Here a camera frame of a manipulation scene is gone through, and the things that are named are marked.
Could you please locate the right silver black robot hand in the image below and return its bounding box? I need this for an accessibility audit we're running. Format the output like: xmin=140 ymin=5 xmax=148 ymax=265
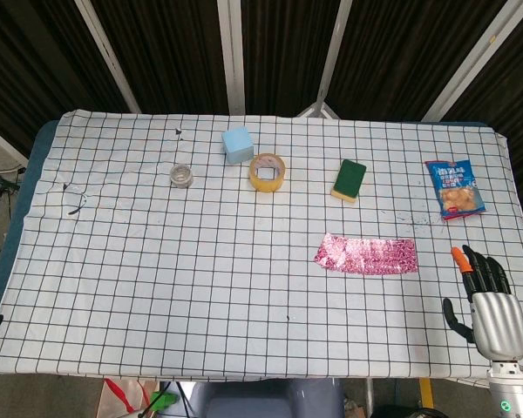
xmin=443 ymin=244 xmax=523 ymax=361

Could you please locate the blue snack bag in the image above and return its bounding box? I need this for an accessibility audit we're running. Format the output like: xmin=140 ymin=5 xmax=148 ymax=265
xmin=425 ymin=158 xmax=488 ymax=221

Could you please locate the pink glitter foil packet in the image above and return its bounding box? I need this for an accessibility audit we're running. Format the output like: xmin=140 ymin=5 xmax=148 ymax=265
xmin=313 ymin=232 xmax=419 ymax=276

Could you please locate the red white shopping bag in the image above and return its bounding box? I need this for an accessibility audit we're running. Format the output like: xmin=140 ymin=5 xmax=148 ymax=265
xmin=96 ymin=376 xmax=159 ymax=418

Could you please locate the metal table leg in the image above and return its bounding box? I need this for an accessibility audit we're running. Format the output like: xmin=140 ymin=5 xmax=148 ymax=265
xmin=364 ymin=377 xmax=375 ymax=418

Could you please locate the small green object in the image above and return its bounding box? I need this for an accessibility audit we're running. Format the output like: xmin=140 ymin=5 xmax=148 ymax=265
xmin=151 ymin=390 xmax=179 ymax=412

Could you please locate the green yellow scrub sponge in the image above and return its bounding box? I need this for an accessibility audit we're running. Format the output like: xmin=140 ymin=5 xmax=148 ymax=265
xmin=329 ymin=158 xmax=368 ymax=204

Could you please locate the black grid white tablecloth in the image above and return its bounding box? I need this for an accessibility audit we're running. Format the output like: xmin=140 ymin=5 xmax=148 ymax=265
xmin=0 ymin=109 xmax=523 ymax=385

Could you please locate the clear round plastic jar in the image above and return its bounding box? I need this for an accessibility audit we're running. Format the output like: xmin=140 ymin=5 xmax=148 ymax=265
xmin=169 ymin=163 xmax=194 ymax=189

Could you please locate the grey robot torso base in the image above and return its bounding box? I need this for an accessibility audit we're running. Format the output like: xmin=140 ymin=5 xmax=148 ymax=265
xmin=190 ymin=377 xmax=346 ymax=418

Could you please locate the yellow packing tape roll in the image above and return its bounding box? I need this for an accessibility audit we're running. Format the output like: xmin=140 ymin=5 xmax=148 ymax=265
xmin=248 ymin=152 xmax=287 ymax=192

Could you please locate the light blue foam cube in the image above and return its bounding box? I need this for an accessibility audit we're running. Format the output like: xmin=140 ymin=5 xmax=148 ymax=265
xmin=221 ymin=125 xmax=253 ymax=165

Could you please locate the yellow floor post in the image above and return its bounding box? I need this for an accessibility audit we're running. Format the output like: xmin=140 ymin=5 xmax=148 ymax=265
xmin=419 ymin=377 xmax=435 ymax=410

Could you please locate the white partition frame post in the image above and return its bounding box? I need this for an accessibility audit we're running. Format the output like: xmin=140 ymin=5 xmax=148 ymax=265
xmin=295 ymin=0 xmax=354 ymax=118
xmin=216 ymin=0 xmax=246 ymax=116
xmin=74 ymin=0 xmax=141 ymax=113
xmin=421 ymin=0 xmax=523 ymax=123

